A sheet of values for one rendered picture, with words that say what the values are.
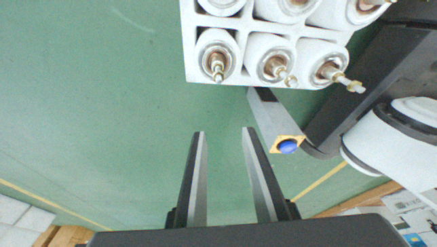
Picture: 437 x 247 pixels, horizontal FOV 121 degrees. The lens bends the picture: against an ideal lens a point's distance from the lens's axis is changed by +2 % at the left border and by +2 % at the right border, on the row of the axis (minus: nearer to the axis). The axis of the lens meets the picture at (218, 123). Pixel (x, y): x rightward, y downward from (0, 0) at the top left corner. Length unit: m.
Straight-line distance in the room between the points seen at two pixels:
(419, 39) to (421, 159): 0.31
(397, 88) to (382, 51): 0.12
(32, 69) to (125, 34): 0.42
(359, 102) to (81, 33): 0.96
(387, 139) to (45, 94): 1.18
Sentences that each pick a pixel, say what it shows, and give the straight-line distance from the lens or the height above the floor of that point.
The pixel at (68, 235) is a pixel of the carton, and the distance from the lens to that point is 3.57.
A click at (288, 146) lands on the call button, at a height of 0.33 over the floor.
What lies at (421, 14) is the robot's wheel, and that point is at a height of 0.14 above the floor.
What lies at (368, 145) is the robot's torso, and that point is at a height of 0.34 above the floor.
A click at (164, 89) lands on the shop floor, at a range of 0.62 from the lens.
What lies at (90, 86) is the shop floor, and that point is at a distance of 0.77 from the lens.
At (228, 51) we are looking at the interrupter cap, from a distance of 0.27.
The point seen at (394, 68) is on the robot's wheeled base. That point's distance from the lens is 0.63.
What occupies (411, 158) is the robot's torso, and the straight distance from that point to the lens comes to 0.49.
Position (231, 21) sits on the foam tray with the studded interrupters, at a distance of 0.34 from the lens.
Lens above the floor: 0.52
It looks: 48 degrees down
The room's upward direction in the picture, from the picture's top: 177 degrees clockwise
